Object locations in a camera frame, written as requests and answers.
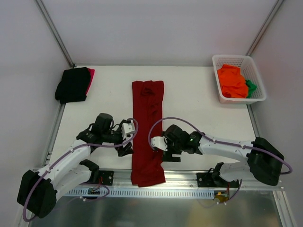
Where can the folded black t shirt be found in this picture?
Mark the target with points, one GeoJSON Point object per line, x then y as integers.
{"type": "Point", "coordinates": [73, 85]}

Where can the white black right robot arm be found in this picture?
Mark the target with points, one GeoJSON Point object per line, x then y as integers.
{"type": "Point", "coordinates": [256, 159]}

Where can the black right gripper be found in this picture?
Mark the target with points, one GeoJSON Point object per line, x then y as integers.
{"type": "Point", "coordinates": [169, 154]}

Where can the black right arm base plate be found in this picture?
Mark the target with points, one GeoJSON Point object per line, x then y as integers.
{"type": "Point", "coordinates": [205, 180]}

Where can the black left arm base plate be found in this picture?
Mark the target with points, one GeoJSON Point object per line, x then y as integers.
{"type": "Point", "coordinates": [105, 177]}

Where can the orange t shirt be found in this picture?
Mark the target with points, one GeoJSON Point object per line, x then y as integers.
{"type": "Point", "coordinates": [232, 83]}

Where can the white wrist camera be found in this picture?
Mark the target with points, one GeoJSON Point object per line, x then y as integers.
{"type": "Point", "coordinates": [159, 143]}
{"type": "Point", "coordinates": [129, 130]}

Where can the white slotted cable duct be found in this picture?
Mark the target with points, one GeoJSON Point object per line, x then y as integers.
{"type": "Point", "coordinates": [142, 193]}

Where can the dark red t shirt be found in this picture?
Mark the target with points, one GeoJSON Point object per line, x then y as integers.
{"type": "Point", "coordinates": [147, 110]}

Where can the white plastic basket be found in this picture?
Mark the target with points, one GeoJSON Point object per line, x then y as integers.
{"type": "Point", "coordinates": [248, 70]}

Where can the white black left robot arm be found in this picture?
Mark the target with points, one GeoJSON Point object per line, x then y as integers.
{"type": "Point", "coordinates": [40, 190]}

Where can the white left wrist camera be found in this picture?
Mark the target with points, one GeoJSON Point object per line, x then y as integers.
{"type": "Point", "coordinates": [129, 130]}

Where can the aluminium right corner post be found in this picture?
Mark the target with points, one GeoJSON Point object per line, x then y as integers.
{"type": "Point", "coordinates": [265, 26]}

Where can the aluminium left table rail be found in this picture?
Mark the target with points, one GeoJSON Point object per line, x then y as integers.
{"type": "Point", "coordinates": [53, 135]}

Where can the aluminium corner post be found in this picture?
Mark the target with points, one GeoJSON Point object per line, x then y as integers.
{"type": "Point", "coordinates": [47, 17]}
{"type": "Point", "coordinates": [265, 26]}

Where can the aluminium left corner post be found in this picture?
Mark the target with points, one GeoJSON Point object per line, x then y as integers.
{"type": "Point", "coordinates": [47, 17]}

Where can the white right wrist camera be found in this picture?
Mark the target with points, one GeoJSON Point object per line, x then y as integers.
{"type": "Point", "coordinates": [159, 143]}

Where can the aluminium right table rail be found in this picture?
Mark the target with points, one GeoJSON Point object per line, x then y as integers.
{"type": "Point", "coordinates": [253, 121]}

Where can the green t shirt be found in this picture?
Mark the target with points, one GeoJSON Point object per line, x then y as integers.
{"type": "Point", "coordinates": [251, 88]}

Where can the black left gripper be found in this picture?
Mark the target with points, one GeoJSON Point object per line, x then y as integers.
{"type": "Point", "coordinates": [123, 148]}

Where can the aluminium front mounting rail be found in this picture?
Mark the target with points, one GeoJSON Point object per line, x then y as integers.
{"type": "Point", "coordinates": [174, 180]}

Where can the folded pink t shirt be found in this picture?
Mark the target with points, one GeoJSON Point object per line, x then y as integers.
{"type": "Point", "coordinates": [91, 72]}

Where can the aluminium table rail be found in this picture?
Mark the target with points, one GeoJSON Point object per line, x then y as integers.
{"type": "Point", "coordinates": [53, 135]}
{"type": "Point", "coordinates": [253, 121]}

